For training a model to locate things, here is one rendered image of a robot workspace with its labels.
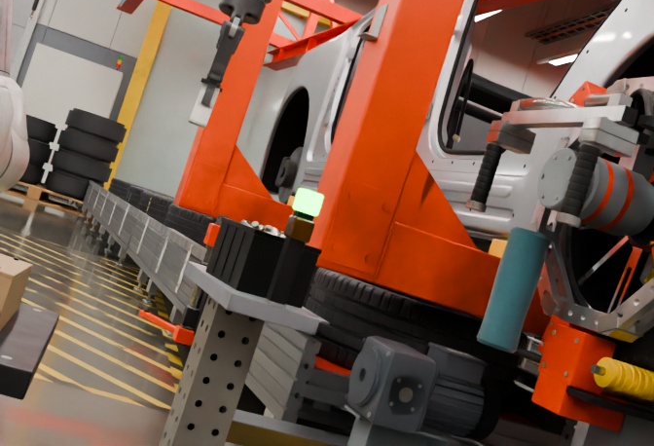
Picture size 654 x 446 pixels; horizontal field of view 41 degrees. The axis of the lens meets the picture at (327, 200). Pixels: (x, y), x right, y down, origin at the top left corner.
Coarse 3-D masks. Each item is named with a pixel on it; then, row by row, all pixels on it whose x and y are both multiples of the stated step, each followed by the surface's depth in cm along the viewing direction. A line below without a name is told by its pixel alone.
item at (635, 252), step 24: (576, 240) 205; (600, 240) 208; (624, 240) 190; (648, 240) 189; (576, 264) 202; (600, 264) 195; (624, 264) 209; (576, 288) 197; (600, 288) 201; (624, 288) 185
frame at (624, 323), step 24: (576, 144) 201; (552, 216) 206; (552, 240) 203; (552, 264) 201; (552, 288) 191; (648, 288) 163; (552, 312) 187; (576, 312) 180; (600, 312) 174; (624, 312) 167; (648, 312) 167; (624, 336) 170
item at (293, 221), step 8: (296, 216) 152; (288, 224) 154; (296, 224) 152; (304, 224) 152; (312, 224) 153; (288, 232) 153; (296, 232) 152; (304, 232) 152; (296, 240) 153; (304, 240) 153
